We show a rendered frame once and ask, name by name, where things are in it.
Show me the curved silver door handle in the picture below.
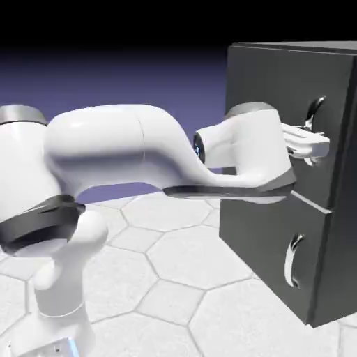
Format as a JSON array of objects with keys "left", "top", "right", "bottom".
[
  {"left": 284, "top": 233, "right": 304, "bottom": 288},
  {"left": 303, "top": 95, "right": 327, "bottom": 131}
]

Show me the dark grey cabinet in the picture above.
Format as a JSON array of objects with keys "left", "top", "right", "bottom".
[{"left": 219, "top": 41, "right": 357, "bottom": 329}]

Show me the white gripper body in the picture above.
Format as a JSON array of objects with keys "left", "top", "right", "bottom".
[{"left": 280, "top": 123, "right": 331, "bottom": 160}]

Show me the dark grey cabinet door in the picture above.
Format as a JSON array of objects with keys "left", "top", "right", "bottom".
[
  {"left": 219, "top": 191, "right": 332, "bottom": 326},
  {"left": 222, "top": 45, "right": 357, "bottom": 211}
]

